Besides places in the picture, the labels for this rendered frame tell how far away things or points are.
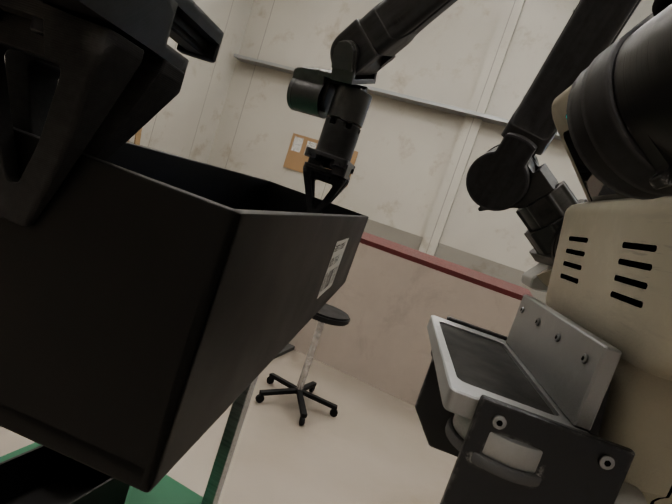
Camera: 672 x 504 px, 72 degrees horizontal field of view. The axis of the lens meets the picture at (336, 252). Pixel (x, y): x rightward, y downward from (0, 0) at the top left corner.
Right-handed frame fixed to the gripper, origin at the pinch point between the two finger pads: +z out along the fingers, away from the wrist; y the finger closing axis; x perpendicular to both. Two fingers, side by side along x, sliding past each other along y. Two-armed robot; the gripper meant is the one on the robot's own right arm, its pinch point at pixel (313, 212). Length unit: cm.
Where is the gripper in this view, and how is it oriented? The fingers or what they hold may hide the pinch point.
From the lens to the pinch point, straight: 73.8
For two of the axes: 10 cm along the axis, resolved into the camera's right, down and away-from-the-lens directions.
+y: -1.5, 0.8, -9.9
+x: 9.3, 3.4, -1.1
